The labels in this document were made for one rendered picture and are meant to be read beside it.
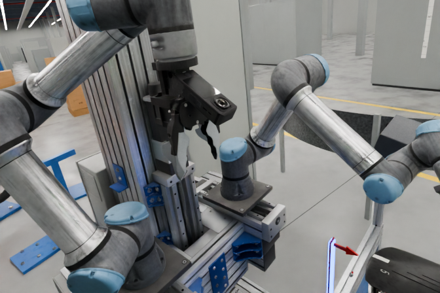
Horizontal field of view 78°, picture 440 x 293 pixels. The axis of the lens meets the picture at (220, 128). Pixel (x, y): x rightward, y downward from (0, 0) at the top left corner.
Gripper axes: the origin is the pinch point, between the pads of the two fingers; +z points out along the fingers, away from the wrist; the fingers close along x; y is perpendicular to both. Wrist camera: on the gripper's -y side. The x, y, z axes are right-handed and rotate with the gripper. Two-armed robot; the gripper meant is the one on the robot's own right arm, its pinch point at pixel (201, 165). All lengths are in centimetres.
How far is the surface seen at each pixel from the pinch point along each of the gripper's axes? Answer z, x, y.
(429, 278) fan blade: 29, -26, -35
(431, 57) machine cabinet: 81, -635, 38
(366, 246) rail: 63, -64, -15
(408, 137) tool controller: 25, -89, -20
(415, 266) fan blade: 30, -29, -32
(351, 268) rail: 62, -50, -14
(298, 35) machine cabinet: 41, -873, 441
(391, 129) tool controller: 23, -90, -13
